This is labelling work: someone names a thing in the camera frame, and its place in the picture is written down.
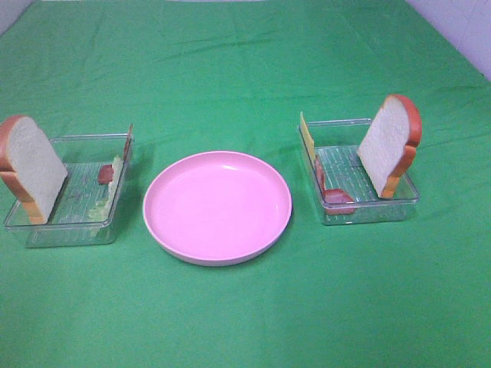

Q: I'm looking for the yellow toy cheese slice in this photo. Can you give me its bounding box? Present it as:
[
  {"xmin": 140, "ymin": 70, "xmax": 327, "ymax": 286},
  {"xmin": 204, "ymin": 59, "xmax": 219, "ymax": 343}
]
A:
[{"xmin": 300, "ymin": 111, "xmax": 315, "ymax": 166}]

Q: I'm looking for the toy bacon strip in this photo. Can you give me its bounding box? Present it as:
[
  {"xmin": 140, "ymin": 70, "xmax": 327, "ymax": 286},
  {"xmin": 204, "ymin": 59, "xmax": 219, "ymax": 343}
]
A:
[{"xmin": 315, "ymin": 155, "xmax": 356, "ymax": 215}]

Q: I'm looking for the toy ham slice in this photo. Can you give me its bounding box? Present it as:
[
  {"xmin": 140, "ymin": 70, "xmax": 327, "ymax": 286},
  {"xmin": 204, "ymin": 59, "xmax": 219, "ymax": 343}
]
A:
[{"xmin": 97, "ymin": 123, "xmax": 133, "ymax": 185}]

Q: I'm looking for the toy bread slice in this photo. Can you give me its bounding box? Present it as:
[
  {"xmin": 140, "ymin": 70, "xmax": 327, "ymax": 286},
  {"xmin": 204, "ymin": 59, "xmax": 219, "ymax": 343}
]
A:
[
  {"xmin": 357, "ymin": 94, "xmax": 422, "ymax": 199},
  {"xmin": 1, "ymin": 115, "xmax": 68, "ymax": 225}
]

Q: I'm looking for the toy lettuce leaf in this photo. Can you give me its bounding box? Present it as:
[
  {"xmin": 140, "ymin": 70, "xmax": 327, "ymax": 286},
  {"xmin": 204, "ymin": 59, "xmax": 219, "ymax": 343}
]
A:
[{"xmin": 88, "ymin": 177, "xmax": 120, "ymax": 222}]

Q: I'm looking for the pink round plate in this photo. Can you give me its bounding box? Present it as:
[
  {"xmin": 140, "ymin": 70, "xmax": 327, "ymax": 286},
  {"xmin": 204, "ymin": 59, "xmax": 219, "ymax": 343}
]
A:
[{"xmin": 143, "ymin": 151, "xmax": 292, "ymax": 266}]

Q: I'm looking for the right clear plastic tray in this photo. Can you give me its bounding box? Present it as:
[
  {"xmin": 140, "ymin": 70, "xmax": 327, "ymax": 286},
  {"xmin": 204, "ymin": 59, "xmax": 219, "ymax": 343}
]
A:
[{"xmin": 298, "ymin": 118, "xmax": 419, "ymax": 225}]

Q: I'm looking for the clear plastic tray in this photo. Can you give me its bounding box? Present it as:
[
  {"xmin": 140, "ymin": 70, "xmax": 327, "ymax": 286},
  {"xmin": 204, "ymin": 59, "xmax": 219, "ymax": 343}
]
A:
[
  {"xmin": 4, "ymin": 133, "xmax": 134, "ymax": 248},
  {"xmin": 298, "ymin": 118, "xmax": 419, "ymax": 225}
]

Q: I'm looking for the green tablecloth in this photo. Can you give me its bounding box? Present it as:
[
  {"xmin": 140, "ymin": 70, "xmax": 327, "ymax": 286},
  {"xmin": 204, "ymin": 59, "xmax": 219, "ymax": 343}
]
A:
[{"xmin": 1, "ymin": 1, "xmax": 490, "ymax": 367}]

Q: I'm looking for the left clear plastic tray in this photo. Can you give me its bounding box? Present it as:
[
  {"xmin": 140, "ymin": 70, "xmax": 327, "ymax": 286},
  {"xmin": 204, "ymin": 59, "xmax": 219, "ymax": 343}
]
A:
[{"xmin": 4, "ymin": 133, "xmax": 134, "ymax": 248}]

